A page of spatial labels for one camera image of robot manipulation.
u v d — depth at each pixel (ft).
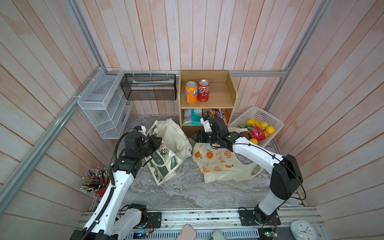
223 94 2.91
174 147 3.04
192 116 3.04
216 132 2.15
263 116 3.63
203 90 2.50
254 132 3.27
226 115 3.10
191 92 2.47
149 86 3.32
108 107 2.39
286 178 1.47
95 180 2.45
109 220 1.30
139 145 1.90
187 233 2.26
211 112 3.12
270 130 3.31
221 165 2.86
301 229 2.26
